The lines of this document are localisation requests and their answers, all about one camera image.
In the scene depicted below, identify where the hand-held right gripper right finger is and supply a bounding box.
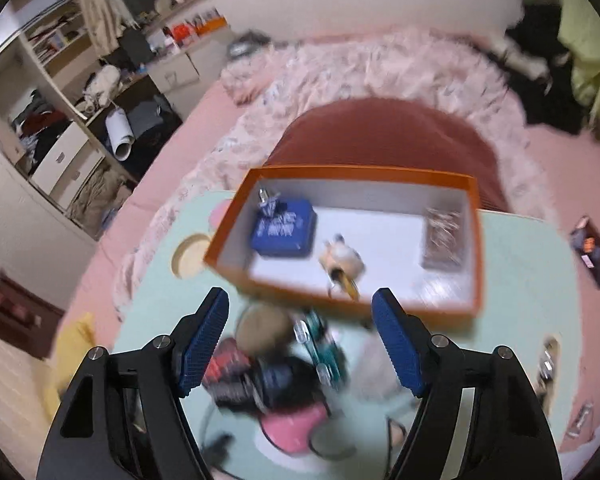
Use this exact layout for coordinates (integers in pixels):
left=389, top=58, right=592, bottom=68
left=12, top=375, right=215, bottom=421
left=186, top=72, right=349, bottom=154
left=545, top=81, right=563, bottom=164
left=371, top=287, right=563, bottom=480

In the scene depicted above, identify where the pink printed blanket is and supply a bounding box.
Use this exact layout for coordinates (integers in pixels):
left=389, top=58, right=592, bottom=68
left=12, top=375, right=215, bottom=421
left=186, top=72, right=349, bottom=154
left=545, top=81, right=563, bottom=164
left=112, top=30, right=551, bottom=321

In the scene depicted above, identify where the white paper roll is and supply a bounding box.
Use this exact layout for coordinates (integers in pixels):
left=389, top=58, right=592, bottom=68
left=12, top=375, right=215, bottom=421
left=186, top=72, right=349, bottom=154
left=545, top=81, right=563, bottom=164
left=105, top=107, right=135, bottom=161

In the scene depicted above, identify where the brown fur pompom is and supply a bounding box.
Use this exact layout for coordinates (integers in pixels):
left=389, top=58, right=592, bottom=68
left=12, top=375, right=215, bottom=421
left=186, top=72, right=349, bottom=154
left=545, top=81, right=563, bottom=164
left=235, top=304, right=293, bottom=356

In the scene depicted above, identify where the white drawer unit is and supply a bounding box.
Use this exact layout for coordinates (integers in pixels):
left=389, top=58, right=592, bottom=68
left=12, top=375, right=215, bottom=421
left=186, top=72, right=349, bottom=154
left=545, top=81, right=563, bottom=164
left=147, top=35, right=231, bottom=93

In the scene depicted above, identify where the white cloth bag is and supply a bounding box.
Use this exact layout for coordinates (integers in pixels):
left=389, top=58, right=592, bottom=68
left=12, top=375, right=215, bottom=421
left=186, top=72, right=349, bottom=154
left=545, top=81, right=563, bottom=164
left=82, top=65, right=122, bottom=106

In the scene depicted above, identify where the light green garment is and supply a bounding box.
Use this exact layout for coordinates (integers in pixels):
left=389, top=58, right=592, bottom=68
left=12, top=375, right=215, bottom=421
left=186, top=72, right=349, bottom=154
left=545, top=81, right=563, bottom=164
left=557, top=0, right=600, bottom=136

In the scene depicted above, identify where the grey bag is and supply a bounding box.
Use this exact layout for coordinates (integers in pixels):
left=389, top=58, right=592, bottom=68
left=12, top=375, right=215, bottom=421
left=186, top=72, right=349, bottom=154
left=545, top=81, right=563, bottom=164
left=227, top=32, right=271, bottom=58

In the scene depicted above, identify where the beige curtain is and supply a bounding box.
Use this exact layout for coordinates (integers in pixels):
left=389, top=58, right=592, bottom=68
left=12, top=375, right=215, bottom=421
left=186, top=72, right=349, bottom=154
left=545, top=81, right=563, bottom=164
left=75, top=0, right=126, bottom=58

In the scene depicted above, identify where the black clothes pile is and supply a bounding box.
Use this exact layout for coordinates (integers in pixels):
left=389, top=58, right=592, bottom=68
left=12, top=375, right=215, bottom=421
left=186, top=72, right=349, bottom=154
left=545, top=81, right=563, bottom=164
left=505, top=2, right=593, bottom=136

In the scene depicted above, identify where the small dark metal trinket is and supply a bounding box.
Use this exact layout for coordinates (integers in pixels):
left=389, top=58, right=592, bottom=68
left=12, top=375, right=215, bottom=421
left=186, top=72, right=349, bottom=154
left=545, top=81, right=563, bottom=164
left=256, top=187, right=281, bottom=218

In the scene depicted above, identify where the black lace cloth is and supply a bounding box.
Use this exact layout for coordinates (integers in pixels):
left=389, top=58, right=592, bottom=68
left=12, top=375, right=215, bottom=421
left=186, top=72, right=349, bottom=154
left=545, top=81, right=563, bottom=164
left=215, top=357, right=331, bottom=413

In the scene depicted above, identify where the small white figurine toy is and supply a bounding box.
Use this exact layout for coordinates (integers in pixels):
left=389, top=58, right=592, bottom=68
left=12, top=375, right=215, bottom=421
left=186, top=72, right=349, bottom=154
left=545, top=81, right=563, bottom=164
left=319, top=234, right=366, bottom=301

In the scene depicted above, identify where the brown patterned packet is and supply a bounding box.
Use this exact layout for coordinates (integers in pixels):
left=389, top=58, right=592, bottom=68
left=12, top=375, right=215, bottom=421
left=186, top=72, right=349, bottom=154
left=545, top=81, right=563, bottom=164
left=420, top=207, right=465, bottom=272

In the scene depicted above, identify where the red patterned item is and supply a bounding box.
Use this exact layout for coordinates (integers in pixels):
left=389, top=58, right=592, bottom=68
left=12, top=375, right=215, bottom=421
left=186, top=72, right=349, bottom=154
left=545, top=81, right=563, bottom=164
left=202, top=338, right=261, bottom=401

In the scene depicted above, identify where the dark photo card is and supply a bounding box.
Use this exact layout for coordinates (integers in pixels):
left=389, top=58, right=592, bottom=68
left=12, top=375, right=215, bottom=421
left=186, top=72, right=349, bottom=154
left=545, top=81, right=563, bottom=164
left=569, top=215, right=600, bottom=291

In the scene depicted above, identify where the blue printed tin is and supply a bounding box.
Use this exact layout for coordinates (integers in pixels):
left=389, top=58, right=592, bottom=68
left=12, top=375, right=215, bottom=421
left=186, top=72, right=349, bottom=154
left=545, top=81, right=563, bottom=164
left=250, top=198, right=317, bottom=260

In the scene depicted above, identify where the small silver packet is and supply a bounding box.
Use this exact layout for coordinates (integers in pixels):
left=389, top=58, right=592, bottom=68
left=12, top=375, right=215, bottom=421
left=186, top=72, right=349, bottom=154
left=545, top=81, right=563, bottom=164
left=570, top=402, right=596, bottom=436

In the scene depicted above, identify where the black rectangular device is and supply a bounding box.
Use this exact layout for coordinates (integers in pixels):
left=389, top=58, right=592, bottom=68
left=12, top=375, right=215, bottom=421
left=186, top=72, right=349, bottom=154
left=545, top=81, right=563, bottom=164
left=117, top=27, right=153, bottom=68

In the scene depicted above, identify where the maroon pillow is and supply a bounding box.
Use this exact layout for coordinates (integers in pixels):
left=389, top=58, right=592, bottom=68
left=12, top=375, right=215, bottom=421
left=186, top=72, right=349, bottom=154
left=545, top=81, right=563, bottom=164
left=265, top=97, right=511, bottom=213

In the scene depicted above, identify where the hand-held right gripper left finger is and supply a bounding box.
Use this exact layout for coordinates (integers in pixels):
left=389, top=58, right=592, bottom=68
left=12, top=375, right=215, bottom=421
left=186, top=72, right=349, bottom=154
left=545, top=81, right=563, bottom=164
left=36, top=287, right=230, bottom=480

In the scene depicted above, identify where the small orange box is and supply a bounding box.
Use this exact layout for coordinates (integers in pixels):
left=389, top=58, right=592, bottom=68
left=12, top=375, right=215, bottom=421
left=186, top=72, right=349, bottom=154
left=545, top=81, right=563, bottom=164
left=192, top=16, right=228, bottom=36

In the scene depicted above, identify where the white shelving unit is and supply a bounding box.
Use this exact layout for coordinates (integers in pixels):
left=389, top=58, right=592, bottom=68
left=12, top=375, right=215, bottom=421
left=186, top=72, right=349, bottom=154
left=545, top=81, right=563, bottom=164
left=0, top=0, right=141, bottom=221

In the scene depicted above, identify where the dark brown wooden furniture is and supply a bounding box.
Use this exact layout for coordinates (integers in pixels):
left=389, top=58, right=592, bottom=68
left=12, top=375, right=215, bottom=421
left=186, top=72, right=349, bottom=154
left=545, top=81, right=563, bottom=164
left=0, top=270, right=66, bottom=361

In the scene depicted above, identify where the grey white garment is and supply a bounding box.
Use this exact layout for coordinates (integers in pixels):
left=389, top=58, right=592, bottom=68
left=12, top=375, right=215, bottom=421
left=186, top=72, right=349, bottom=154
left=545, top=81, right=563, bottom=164
left=490, top=35, right=551, bottom=81

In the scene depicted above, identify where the yellow cloth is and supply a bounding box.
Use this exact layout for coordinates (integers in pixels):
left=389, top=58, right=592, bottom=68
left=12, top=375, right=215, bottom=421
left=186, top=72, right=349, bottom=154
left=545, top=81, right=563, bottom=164
left=55, top=312, right=98, bottom=361

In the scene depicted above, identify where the beige cloth pile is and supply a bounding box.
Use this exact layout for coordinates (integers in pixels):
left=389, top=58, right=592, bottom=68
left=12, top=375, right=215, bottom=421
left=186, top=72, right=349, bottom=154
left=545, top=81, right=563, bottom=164
left=67, top=162, right=131, bottom=241

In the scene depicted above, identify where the orange cardboard box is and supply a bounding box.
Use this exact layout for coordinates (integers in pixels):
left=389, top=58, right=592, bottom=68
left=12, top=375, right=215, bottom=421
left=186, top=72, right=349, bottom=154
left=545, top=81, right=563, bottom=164
left=203, top=165, right=485, bottom=331

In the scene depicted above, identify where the silver metal clip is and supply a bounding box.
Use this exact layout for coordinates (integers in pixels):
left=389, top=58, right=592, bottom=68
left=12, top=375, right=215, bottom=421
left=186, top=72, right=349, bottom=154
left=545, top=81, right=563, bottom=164
left=540, top=337, right=561, bottom=386

